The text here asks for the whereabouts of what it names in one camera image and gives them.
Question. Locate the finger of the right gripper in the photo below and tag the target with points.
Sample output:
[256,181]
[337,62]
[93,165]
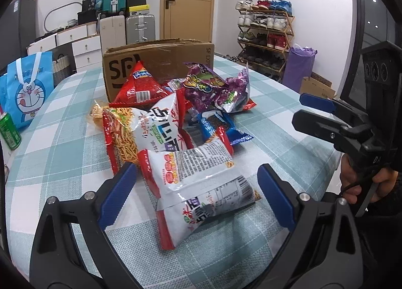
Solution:
[323,130]
[342,110]

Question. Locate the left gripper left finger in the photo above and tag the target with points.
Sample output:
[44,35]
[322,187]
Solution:
[56,261]

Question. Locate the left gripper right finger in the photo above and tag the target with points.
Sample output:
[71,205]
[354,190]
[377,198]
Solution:
[322,248]

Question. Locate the purple white snack bag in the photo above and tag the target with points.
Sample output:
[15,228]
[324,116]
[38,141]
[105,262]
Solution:
[235,94]

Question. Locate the blue cookie packet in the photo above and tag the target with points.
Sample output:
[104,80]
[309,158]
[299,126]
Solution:
[210,121]

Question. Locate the white red bag with barcode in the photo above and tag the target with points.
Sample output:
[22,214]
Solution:
[178,221]

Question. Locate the small white red noodle bag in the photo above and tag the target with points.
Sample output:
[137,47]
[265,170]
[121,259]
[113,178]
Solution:
[173,173]

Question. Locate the large white red noodle bag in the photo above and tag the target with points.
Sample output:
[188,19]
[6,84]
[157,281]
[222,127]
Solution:
[129,130]

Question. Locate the red triangular chip bag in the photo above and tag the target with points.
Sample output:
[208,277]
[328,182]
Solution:
[140,89]

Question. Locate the orange bread packet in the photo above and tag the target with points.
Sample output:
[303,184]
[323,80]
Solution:
[95,116]

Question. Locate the person's right hand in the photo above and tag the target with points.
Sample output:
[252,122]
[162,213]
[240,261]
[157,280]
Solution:
[385,178]

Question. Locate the cardboard box on floor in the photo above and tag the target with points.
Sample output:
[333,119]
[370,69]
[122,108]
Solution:
[317,86]

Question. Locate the purple rolled mat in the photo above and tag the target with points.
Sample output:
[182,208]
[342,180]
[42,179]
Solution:
[300,61]

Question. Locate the wooden shoe rack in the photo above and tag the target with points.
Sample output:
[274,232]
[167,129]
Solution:
[265,35]

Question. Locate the green soda can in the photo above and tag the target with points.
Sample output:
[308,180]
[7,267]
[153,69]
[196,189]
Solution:
[9,131]

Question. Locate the brown cardboard box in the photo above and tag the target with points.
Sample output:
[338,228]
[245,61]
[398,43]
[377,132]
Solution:
[164,59]

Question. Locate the wooden door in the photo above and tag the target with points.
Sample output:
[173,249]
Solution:
[187,19]

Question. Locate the blue Doraemon tote bag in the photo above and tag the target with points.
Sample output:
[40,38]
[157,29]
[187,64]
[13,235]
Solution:
[26,85]

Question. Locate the woven laundry basket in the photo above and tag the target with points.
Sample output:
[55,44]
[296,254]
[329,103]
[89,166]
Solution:
[61,69]

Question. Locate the silver suitcase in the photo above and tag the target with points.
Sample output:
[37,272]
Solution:
[140,28]

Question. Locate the white drawer cabinet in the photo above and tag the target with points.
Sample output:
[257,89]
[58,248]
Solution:
[81,44]

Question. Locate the beige suitcase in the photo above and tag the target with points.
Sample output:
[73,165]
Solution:
[112,32]

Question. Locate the black refrigerator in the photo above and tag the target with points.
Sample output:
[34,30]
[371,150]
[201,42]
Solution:
[18,31]

